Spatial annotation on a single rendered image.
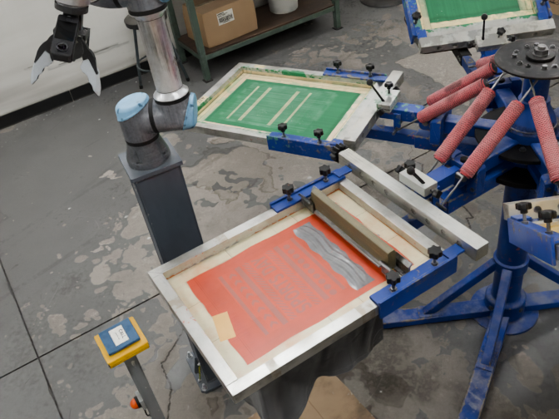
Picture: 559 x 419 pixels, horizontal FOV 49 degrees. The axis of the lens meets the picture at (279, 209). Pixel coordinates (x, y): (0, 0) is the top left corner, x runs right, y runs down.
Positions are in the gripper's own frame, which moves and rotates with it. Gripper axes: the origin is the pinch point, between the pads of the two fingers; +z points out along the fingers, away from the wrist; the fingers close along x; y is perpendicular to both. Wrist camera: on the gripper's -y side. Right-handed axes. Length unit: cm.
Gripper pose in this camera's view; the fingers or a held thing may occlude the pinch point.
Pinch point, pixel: (65, 91)
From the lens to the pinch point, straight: 152.4
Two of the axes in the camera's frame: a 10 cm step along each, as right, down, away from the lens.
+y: -0.8, -5.3, 8.4
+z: -2.3, 8.3, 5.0
